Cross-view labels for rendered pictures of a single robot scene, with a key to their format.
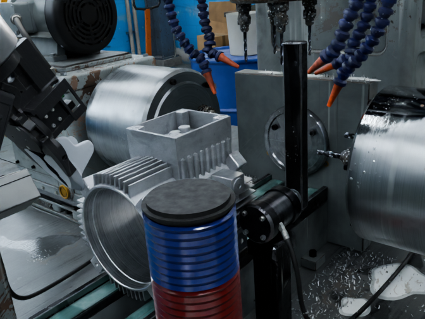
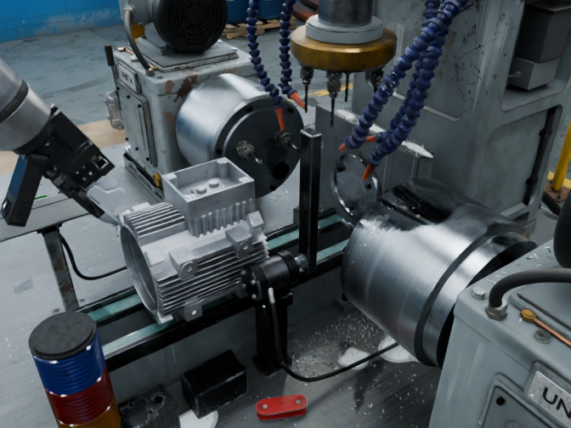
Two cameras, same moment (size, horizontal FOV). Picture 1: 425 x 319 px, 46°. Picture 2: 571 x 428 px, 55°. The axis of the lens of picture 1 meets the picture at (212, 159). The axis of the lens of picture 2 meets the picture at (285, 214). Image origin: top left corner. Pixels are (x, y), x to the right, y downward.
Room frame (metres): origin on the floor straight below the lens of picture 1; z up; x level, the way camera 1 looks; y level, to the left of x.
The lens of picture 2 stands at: (-0.01, -0.28, 1.59)
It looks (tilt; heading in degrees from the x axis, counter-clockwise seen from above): 33 degrees down; 15
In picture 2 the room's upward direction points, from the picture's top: straight up
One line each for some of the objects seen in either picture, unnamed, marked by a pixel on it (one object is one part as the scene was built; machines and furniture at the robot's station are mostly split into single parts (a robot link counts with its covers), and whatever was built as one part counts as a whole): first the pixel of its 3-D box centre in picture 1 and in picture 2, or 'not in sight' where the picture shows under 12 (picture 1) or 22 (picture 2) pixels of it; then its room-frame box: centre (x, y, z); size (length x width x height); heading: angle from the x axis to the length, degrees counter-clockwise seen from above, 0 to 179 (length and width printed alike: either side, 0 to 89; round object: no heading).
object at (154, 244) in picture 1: (191, 237); (69, 354); (0.29, 0.02, 1.19); 0.06 x 0.06 x 0.04
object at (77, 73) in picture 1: (80, 127); (186, 115); (1.29, 0.34, 0.99); 0.35 x 0.31 x 0.37; 49
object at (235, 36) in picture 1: (242, 33); not in sight; (3.10, -0.24, 0.99); 0.24 x 0.22 x 0.24; 49
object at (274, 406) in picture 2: not in sight; (281, 407); (0.56, -0.12, 0.81); 0.09 x 0.03 x 0.02; 115
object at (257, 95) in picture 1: (309, 151); (375, 196); (1.01, -0.21, 0.97); 0.30 x 0.11 x 0.34; 49
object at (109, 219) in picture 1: (169, 211); (193, 249); (0.69, 0.07, 1.01); 0.20 x 0.19 x 0.19; 139
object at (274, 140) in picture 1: (294, 141); (353, 188); (0.97, -0.17, 1.01); 0.15 x 0.02 x 0.15; 49
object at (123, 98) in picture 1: (140, 119); (228, 127); (1.13, 0.16, 1.04); 0.37 x 0.25 x 0.25; 49
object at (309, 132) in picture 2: (295, 129); (308, 205); (0.71, -0.13, 1.12); 0.04 x 0.03 x 0.26; 139
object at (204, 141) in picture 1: (181, 144); (209, 196); (0.72, 0.05, 1.11); 0.12 x 0.11 x 0.07; 139
